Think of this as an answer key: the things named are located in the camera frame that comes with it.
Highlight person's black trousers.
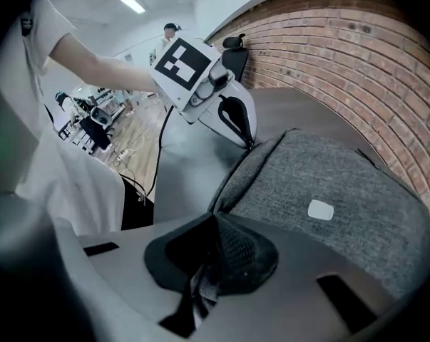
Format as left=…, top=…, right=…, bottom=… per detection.
left=121, top=175, right=155, bottom=231

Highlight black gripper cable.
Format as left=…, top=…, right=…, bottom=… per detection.
left=143, top=105, right=175, bottom=196

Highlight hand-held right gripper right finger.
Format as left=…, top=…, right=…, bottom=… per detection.
left=200, top=214, right=397, bottom=342

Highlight ceiling light panel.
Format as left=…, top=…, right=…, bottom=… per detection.
left=120, top=0, right=147, bottom=14

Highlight white flower print t-shirt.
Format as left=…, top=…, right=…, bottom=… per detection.
left=0, top=0, right=126, bottom=235

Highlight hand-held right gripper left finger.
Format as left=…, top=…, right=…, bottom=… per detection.
left=52, top=214, right=219, bottom=342

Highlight person's left forearm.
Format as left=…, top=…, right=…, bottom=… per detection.
left=50, top=33, right=162, bottom=94

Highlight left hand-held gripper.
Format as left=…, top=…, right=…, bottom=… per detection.
left=150, top=36, right=258, bottom=147

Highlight dark grey fabric backpack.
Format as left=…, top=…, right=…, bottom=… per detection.
left=207, top=128, right=430, bottom=301

